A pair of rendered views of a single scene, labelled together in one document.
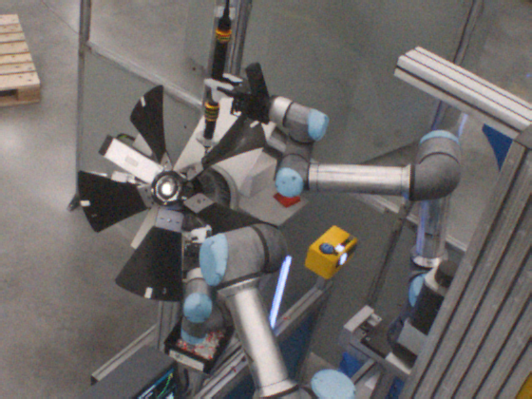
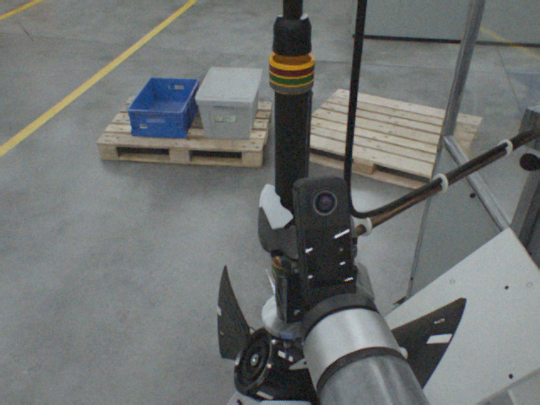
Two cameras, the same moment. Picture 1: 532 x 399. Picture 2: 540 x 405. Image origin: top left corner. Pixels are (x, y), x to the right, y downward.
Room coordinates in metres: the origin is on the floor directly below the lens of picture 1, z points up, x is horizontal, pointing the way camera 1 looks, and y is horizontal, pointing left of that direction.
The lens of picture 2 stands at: (1.66, -0.27, 1.98)
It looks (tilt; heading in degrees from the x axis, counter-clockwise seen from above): 36 degrees down; 55
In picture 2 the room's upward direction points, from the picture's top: straight up
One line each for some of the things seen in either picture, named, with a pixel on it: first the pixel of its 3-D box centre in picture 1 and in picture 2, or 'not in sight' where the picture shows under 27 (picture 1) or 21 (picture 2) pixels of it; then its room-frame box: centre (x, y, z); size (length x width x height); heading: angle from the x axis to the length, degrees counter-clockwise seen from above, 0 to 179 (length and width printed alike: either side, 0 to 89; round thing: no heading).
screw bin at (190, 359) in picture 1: (200, 336); not in sight; (1.69, 0.03, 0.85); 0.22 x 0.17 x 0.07; 163
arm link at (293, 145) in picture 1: (297, 153); not in sight; (1.82, -0.16, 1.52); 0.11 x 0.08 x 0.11; 173
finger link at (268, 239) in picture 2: (233, 91); (282, 234); (1.89, 0.05, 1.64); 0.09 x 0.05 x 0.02; 77
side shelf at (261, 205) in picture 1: (256, 196); not in sight; (2.47, -0.09, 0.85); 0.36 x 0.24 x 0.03; 58
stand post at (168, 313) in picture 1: (169, 318); not in sight; (2.10, 0.16, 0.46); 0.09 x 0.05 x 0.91; 58
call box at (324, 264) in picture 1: (331, 254); not in sight; (2.00, -0.36, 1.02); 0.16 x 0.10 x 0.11; 148
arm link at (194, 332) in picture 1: (199, 322); not in sight; (1.54, 0.03, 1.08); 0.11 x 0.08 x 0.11; 126
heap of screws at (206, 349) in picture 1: (199, 341); not in sight; (1.69, 0.03, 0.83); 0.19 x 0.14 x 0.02; 163
